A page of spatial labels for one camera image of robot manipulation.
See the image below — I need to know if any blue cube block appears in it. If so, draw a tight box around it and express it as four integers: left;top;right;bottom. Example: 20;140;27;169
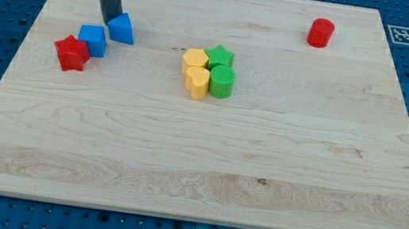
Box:
78;25;107;58

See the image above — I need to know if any wooden board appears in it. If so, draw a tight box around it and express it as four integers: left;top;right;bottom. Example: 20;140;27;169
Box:
0;0;409;229

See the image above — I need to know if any white fiducial marker tag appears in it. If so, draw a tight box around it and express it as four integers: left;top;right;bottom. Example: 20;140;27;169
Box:
388;25;409;46

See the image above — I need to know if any yellow heart block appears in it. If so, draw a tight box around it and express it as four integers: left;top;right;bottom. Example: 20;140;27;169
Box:
184;66;210;100

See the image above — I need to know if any blue triangle block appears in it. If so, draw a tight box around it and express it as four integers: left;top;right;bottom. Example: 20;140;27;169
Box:
106;13;134;45

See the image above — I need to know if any green star block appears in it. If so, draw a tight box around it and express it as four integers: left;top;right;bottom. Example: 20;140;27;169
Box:
205;45;234;70

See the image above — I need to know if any green cylinder block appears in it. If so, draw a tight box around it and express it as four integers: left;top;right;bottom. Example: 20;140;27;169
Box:
208;65;236;99

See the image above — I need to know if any red star block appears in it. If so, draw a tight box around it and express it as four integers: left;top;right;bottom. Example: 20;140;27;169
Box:
54;34;90;72

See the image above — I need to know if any yellow pentagon block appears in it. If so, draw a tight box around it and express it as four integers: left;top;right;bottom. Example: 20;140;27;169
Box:
181;48;209;75

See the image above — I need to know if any red cylinder block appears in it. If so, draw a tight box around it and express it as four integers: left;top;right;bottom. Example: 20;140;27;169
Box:
307;17;335;49

